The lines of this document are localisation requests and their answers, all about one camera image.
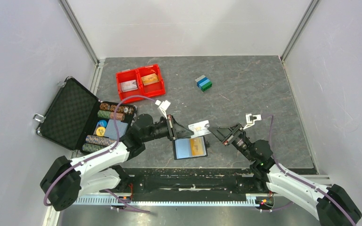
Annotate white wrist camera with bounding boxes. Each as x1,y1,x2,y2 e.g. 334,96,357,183
155,100,171,118
243,113,262,130

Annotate green purple chip roll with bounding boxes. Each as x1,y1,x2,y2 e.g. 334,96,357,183
82,143,105,153

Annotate left red bin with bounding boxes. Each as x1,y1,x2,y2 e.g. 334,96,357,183
115,69,142,100

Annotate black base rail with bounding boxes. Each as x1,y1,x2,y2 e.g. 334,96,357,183
99,168,285,202

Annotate aluminium toothed rail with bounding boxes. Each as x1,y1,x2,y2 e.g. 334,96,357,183
74,194,273,207

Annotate silver cards in bin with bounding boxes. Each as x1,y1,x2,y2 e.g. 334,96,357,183
120,80,138,92

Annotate blue orange chip roll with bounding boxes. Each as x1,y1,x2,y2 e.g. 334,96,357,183
85,135,116,146

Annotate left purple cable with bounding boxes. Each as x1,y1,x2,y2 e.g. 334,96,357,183
43,95,160,207

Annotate yellow dealer chip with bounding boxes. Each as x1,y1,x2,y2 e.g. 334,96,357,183
95,127,106,137

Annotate purple cable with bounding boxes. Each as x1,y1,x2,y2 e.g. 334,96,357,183
260,114,356,226
43,95,160,207

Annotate grey blue green block stack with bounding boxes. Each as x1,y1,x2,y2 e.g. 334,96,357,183
195,75,213,92

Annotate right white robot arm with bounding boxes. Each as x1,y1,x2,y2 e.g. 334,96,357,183
208,123,362,226

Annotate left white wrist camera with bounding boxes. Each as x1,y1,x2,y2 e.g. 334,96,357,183
155,100,171,118

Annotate blue round chip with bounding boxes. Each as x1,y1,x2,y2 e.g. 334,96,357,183
97,120,107,128

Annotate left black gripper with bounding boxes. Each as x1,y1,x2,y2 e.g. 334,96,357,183
142,114,193,142

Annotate orange VIP card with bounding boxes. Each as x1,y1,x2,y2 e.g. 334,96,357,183
189,137,206,157

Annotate red bin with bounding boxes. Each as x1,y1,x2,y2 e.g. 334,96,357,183
137,64,166,97
115,69,142,100

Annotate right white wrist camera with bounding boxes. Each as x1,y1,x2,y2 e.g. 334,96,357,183
243,113,262,130

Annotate blue playing card deck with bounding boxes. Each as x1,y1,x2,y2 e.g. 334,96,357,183
104,119,128,140

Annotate gold cards in bin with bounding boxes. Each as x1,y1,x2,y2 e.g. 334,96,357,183
141,73,159,86

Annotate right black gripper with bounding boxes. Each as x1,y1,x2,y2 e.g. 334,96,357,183
207,122,255,162

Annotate right red bin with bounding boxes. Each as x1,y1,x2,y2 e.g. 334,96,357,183
137,64,166,97

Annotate black poker chip case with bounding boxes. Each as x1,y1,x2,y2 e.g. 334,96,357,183
34,77,137,152

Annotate orange brown chip roll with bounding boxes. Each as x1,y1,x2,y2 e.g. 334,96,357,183
99,103,136,114

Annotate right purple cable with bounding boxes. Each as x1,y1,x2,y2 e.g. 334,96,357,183
260,114,356,226

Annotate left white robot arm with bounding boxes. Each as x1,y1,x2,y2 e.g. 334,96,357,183
40,114,194,211

